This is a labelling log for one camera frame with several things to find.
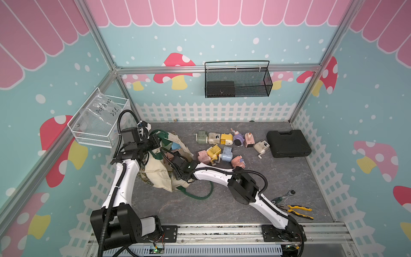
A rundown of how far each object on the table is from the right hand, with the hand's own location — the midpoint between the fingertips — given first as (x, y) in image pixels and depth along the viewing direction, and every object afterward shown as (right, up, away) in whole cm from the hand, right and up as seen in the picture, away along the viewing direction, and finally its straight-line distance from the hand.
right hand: (179, 170), depth 95 cm
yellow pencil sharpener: (+29, +18, +11) cm, 36 cm away
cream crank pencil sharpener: (+51, +14, +7) cm, 53 cm away
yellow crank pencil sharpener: (+20, +10, +4) cm, 23 cm away
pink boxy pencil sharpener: (+14, +8, 0) cm, 16 cm away
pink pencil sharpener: (+43, +18, +7) cm, 47 cm away
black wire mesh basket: (+40, +55, 0) cm, 68 cm away
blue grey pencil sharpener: (+29, +8, +2) cm, 30 cm away
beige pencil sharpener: (+21, +20, +11) cm, 30 cm away
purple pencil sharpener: (+37, +18, +8) cm, 42 cm away
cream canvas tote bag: (-9, +3, -15) cm, 18 cm away
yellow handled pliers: (+58, -17, -14) cm, 62 cm away
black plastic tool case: (+67, +15, +5) cm, 68 cm away
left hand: (-6, +19, -14) cm, 24 cm away
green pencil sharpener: (+12, +20, +10) cm, 26 cm away
